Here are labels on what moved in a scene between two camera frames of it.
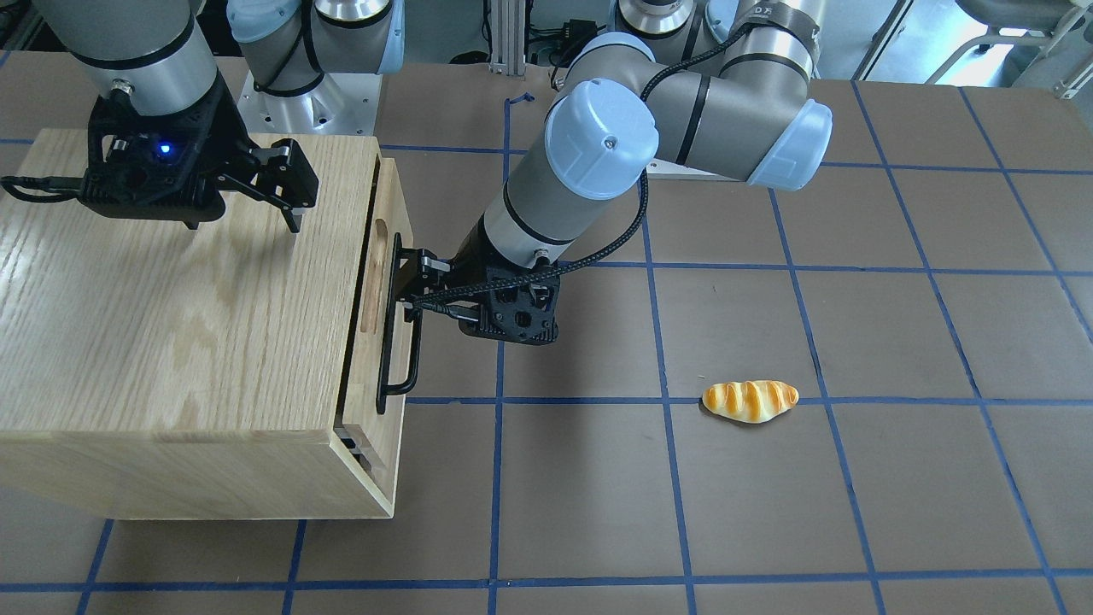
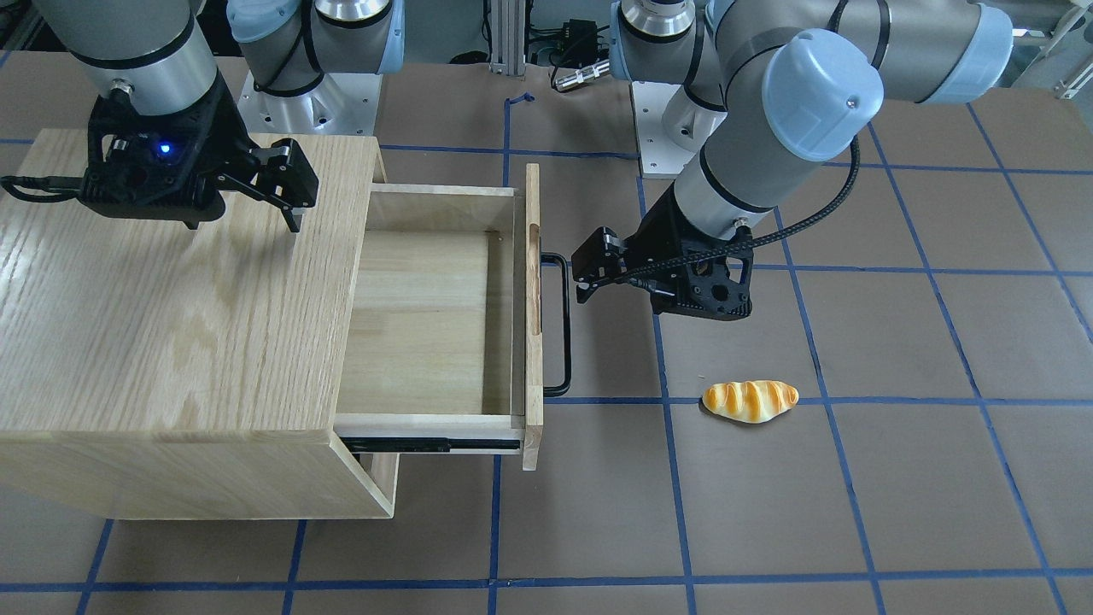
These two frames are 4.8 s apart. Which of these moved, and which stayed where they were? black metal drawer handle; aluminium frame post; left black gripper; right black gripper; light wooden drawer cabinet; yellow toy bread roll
Moved: black metal drawer handle; left black gripper
Stayed: light wooden drawer cabinet; right black gripper; yellow toy bread roll; aluminium frame post
